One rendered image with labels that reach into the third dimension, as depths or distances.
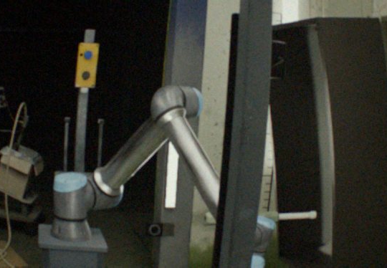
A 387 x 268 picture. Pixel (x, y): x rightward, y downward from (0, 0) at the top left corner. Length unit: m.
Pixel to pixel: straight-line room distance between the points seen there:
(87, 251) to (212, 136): 1.19
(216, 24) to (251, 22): 2.04
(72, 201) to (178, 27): 1.26
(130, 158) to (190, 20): 1.10
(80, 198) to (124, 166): 0.23
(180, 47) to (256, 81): 1.98
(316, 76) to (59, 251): 1.54
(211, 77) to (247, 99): 2.02
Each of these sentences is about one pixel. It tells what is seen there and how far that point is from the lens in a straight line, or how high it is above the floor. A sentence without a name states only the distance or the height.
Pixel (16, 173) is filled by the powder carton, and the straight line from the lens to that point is 4.19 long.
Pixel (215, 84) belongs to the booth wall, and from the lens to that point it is 2.89.
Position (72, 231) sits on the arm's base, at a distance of 2.08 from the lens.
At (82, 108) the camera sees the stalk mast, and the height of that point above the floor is 1.17.
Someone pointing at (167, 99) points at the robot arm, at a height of 1.26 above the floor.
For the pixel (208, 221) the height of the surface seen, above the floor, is 0.79.
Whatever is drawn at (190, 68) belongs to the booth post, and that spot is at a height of 1.43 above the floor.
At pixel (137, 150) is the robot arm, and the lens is 2.00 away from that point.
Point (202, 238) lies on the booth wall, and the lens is 3.00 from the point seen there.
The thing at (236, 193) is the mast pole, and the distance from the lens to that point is 0.88.
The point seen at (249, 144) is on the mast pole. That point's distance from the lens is 0.87.
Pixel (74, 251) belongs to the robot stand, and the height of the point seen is 0.61.
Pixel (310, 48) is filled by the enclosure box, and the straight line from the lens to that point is 2.58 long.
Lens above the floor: 1.27
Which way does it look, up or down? 4 degrees down
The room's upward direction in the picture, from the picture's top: 4 degrees clockwise
